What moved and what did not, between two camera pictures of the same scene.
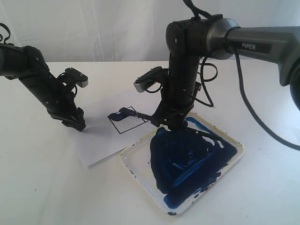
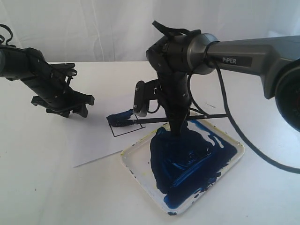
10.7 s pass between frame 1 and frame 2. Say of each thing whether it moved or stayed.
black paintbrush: moved
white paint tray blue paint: stayed
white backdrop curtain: stayed
